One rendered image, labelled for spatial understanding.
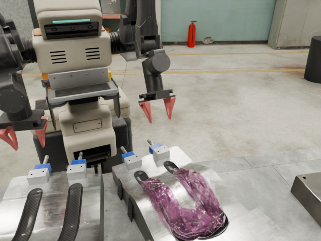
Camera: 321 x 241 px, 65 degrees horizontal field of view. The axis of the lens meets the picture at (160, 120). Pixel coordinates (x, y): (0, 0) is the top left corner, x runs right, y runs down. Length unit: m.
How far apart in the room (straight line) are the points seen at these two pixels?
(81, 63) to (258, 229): 0.81
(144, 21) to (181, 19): 5.20
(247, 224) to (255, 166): 0.38
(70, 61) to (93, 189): 0.50
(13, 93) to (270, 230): 0.64
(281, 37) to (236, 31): 0.96
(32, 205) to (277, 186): 0.76
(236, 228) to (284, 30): 5.75
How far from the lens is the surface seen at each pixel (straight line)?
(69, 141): 1.14
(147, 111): 0.81
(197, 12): 6.05
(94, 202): 0.73
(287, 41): 6.31
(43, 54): 1.01
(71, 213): 0.73
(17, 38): 0.90
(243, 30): 6.40
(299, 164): 1.09
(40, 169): 0.83
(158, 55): 0.76
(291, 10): 6.19
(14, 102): 0.62
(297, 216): 0.88
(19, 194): 0.82
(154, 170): 0.84
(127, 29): 0.93
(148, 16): 0.81
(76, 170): 0.79
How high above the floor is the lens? 1.41
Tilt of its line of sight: 30 degrees down
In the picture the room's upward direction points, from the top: straight up
